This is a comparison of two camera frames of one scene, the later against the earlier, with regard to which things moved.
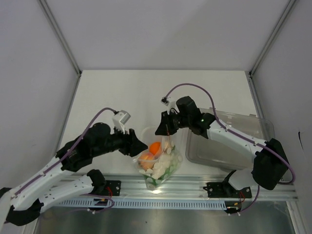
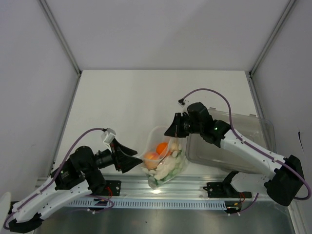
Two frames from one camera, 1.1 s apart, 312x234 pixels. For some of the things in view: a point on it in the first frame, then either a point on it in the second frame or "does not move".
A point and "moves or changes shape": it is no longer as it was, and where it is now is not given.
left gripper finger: x=139 y=146 → x=127 y=162
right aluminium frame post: x=255 y=66 does not move
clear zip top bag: x=161 y=161 moves or changes shape
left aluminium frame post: x=62 y=39 does not move
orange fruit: x=155 y=148 → x=162 y=148
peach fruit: x=146 y=160 moves or changes shape
